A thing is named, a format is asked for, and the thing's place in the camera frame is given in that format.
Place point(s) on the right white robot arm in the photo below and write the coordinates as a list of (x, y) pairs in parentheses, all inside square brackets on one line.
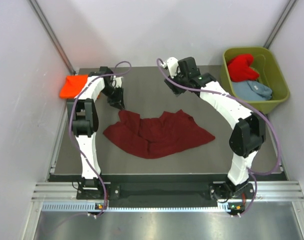
[(248, 128)]

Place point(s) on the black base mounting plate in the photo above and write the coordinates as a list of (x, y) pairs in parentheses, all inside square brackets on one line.
[(159, 195)]

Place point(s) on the dark red t shirt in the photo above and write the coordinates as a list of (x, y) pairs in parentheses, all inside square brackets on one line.
[(158, 137)]

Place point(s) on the bright red t shirt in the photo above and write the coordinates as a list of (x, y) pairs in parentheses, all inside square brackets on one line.
[(239, 68)]

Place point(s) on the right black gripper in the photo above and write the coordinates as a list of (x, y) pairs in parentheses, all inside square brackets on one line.
[(175, 89)]

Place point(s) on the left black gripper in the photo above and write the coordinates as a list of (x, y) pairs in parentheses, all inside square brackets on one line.
[(117, 101)]

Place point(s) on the grey slotted cable duct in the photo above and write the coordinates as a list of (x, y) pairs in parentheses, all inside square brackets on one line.
[(97, 207)]

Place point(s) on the green plastic bin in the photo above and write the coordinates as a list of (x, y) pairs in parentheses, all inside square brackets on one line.
[(269, 75)]

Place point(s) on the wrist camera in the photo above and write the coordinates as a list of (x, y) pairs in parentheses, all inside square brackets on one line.
[(171, 64), (117, 82)]

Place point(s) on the aluminium frame rail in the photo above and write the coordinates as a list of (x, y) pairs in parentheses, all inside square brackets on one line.
[(267, 191)]

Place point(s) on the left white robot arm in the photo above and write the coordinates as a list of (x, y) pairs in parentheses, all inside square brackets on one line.
[(84, 124)]

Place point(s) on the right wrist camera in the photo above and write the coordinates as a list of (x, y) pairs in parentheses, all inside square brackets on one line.
[(171, 64)]

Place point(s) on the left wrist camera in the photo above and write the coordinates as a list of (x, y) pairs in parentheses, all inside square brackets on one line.
[(117, 82)]

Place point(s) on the orange folded t shirt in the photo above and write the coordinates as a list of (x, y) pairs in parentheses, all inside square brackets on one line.
[(74, 85)]

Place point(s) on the blue t shirt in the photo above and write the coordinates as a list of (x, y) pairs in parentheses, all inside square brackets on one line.
[(252, 91)]

